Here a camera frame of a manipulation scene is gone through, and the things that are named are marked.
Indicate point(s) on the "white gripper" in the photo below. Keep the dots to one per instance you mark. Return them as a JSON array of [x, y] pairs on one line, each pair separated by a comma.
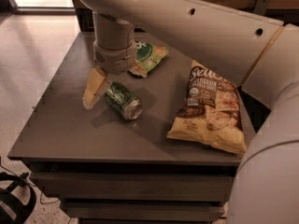
[[114, 61]]

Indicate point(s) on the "green soda can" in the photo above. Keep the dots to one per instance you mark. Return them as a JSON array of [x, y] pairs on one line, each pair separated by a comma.
[[123, 101]]

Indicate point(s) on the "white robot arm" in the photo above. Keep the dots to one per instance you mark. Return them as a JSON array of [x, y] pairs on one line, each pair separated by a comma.
[[256, 53]]

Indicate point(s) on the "green snack bag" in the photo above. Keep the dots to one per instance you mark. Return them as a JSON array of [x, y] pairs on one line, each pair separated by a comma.
[[148, 56]]

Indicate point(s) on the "grey drawer cabinet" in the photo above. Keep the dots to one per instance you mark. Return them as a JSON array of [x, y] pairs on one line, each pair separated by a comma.
[[106, 170]]

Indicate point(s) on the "yellow brown chips bag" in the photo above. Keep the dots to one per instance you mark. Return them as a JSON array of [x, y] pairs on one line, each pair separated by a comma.
[[211, 112]]

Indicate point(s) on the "right metal wall bracket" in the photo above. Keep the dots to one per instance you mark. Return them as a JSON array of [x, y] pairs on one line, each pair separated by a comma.
[[261, 6]]

